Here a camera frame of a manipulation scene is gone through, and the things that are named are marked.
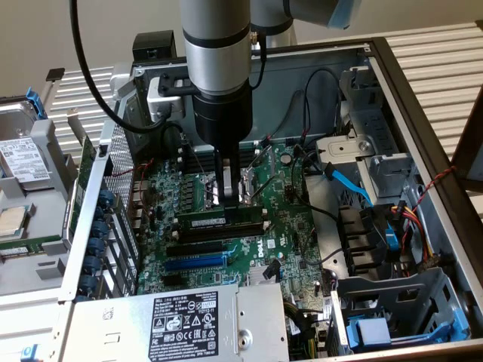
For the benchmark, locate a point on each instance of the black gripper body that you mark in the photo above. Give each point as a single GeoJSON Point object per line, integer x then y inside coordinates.
{"type": "Point", "coordinates": [222, 120]}

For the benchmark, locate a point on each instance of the green RAM stick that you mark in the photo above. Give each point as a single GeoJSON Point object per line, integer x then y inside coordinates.
{"type": "Point", "coordinates": [37, 247]}
{"type": "Point", "coordinates": [203, 216]}

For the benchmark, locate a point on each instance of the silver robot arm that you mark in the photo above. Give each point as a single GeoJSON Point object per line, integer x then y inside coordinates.
{"type": "Point", "coordinates": [215, 56]}

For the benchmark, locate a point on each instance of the black RAM slot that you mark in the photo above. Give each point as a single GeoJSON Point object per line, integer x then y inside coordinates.
{"type": "Point", "coordinates": [200, 158]}
{"type": "Point", "coordinates": [211, 229]}
{"type": "Point", "coordinates": [200, 163]}
{"type": "Point", "coordinates": [200, 167]}
{"type": "Point", "coordinates": [200, 153]}
{"type": "Point", "coordinates": [211, 237]}

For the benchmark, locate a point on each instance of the silver socket cover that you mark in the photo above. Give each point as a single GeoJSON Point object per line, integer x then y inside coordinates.
{"type": "Point", "coordinates": [247, 184]}

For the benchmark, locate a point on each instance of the CPU socket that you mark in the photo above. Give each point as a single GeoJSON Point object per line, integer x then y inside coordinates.
{"type": "Point", "coordinates": [210, 196]}

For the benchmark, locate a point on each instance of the thin metal locking lever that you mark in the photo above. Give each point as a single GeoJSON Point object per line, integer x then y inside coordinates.
{"type": "Point", "coordinates": [263, 186]}
{"type": "Point", "coordinates": [260, 156]}

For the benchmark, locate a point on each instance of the round coin battery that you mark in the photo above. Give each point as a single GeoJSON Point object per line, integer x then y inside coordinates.
{"type": "Point", "coordinates": [287, 158]}

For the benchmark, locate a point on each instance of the open metal PC case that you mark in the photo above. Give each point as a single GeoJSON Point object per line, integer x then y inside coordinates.
{"type": "Point", "coordinates": [279, 86]}

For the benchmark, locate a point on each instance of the long black expansion slot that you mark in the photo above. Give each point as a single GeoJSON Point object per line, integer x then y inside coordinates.
{"type": "Point", "coordinates": [194, 249]}

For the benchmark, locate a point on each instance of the green motherboard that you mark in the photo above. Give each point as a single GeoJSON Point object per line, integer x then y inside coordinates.
{"type": "Point", "coordinates": [294, 234]}

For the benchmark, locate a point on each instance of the blue expansion slot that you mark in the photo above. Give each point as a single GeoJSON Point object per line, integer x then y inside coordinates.
{"type": "Point", "coordinates": [194, 261]}

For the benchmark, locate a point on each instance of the black box device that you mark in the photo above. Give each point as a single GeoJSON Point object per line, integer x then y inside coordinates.
{"type": "Point", "coordinates": [154, 45]}

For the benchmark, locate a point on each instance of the silver chipset heat sink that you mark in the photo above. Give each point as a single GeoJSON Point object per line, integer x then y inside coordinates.
{"type": "Point", "coordinates": [256, 277]}

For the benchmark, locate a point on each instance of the silver metal disk bay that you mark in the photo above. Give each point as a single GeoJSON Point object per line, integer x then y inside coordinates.
{"type": "Point", "coordinates": [339, 149]}

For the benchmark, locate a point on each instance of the blue card retainer clip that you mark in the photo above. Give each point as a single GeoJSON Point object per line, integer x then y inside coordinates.
{"type": "Point", "coordinates": [106, 198]}
{"type": "Point", "coordinates": [97, 245]}
{"type": "Point", "coordinates": [101, 228]}
{"type": "Point", "coordinates": [91, 263]}
{"type": "Point", "coordinates": [87, 282]}

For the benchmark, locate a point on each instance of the short black expansion slot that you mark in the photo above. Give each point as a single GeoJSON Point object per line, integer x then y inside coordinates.
{"type": "Point", "coordinates": [172, 279]}

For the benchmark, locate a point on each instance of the green graphics card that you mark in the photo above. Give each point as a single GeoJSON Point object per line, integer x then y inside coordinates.
{"type": "Point", "coordinates": [86, 158]}

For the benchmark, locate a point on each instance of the blue plastic connector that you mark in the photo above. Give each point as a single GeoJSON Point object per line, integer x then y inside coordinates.
{"type": "Point", "coordinates": [393, 237]}

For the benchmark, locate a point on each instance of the grey parts rack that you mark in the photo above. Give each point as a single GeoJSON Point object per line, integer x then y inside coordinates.
{"type": "Point", "coordinates": [41, 211]}

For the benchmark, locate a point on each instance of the silver power supply unit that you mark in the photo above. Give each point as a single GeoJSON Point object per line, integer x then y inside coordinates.
{"type": "Point", "coordinates": [113, 332]}

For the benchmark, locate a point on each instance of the silver hard disk white label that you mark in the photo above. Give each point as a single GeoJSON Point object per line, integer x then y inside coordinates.
{"type": "Point", "coordinates": [22, 158]}

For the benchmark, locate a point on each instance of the blue plastic disk caddy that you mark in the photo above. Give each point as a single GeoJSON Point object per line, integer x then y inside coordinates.
{"type": "Point", "coordinates": [371, 332]}

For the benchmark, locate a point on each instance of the CPU chip silver lid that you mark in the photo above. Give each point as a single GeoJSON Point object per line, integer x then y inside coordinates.
{"type": "Point", "coordinates": [9, 220]}

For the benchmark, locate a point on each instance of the grey disk bay cage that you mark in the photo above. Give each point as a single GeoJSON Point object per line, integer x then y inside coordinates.
{"type": "Point", "coordinates": [426, 286]}

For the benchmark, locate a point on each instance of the dark brown board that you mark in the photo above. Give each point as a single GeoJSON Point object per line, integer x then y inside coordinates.
{"type": "Point", "coordinates": [462, 151]}

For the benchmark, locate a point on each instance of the blue plastic latch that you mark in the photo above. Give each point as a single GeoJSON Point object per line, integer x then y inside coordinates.
{"type": "Point", "coordinates": [30, 354]}

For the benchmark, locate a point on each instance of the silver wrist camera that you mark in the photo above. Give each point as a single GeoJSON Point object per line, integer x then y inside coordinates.
{"type": "Point", "coordinates": [162, 103]}

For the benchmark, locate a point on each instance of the black camera bracket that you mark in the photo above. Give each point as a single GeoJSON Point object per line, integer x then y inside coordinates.
{"type": "Point", "coordinates": [166, 89]}

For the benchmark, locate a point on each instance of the metal bracket black tip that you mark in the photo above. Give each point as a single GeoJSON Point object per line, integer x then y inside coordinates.
{"type": "Point", "coordinates": [54, 73]}

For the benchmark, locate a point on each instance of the blue plastic disk rail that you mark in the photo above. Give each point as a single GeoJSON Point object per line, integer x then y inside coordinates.
{"type": "Point", "coordinates": [35, 103]}

